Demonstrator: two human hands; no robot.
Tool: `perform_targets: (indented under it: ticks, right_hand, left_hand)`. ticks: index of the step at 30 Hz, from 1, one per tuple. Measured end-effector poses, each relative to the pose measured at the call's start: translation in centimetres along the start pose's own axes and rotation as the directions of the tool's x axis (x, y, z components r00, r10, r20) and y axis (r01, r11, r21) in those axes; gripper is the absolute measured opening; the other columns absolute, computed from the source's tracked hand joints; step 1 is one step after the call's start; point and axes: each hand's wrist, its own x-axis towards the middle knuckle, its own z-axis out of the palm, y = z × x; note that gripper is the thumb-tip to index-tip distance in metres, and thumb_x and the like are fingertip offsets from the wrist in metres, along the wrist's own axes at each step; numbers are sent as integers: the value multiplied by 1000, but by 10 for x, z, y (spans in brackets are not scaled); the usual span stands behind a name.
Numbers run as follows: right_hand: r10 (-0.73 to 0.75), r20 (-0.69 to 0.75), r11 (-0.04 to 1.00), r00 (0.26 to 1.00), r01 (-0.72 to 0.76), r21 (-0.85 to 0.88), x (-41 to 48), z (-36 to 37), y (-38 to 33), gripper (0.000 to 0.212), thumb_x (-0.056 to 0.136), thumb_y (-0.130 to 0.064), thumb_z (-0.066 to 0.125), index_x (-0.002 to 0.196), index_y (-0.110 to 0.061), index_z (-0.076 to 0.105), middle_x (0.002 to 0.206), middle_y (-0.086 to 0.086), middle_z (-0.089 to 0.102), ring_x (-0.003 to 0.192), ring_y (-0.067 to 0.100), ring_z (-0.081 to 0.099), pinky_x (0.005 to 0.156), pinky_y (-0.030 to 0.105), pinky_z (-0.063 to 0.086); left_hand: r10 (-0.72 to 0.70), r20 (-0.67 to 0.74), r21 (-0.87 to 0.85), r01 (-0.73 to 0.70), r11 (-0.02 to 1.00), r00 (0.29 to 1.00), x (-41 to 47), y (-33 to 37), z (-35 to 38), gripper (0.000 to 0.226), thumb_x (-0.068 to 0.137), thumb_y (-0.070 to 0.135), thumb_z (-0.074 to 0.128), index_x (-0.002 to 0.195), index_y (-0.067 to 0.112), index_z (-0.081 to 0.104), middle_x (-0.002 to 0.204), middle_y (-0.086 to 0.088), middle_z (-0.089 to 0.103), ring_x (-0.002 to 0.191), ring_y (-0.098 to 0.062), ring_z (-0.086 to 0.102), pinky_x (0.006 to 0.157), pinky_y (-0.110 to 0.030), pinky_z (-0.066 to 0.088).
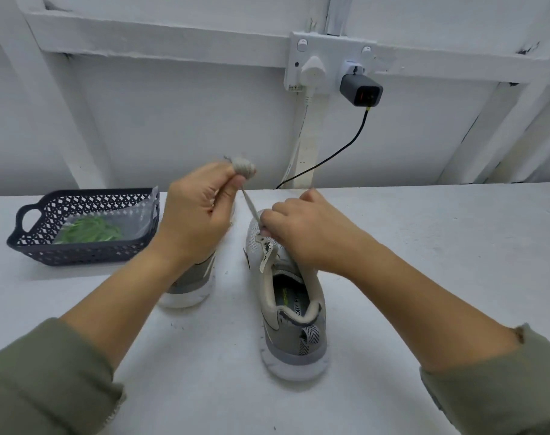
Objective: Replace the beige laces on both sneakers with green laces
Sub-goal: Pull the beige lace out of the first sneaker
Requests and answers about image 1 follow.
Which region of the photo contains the green shoelace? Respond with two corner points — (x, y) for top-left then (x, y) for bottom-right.
(54, 216), (126, 245)

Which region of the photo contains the white wall socket plate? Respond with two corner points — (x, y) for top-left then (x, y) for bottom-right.
(284, 31), (378, 93)

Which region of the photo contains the white plug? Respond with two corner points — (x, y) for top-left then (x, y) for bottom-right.
(297, 55), (329, 91)

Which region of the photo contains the person's left hand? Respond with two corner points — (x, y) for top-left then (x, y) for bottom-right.
(150, 159), (248, 272)

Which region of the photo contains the person's left forearm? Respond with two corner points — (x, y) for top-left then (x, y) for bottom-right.
(0, 240), (196, 435)

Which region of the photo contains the white cable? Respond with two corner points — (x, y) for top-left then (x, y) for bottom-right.
(280, 89), (312, 189)

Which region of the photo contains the beige shoelace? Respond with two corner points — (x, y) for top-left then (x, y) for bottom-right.
(224, 156), (278, 254)

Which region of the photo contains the black cable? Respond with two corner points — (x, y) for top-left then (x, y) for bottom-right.
(275, 106), (370, 190)

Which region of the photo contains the person's right forearm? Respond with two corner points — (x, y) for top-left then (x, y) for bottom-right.
(348, 240), (550, 435)

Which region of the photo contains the clear plastic bag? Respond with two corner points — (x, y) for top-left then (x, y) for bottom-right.
(56, 196), (159, 245)

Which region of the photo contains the person's right hand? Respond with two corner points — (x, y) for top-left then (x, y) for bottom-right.
(259, 189), (382, 283)

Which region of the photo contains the gray sneaker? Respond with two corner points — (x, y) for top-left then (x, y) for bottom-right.
(245, 216), (331, 383)
(157, 251), (218, 310)

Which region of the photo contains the gray charger adapter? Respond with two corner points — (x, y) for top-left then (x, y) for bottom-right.
(338, 73), (384, 109)

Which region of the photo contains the dark plastic lattice basket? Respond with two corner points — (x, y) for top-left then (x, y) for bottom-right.
(7, 187), (161, 266)

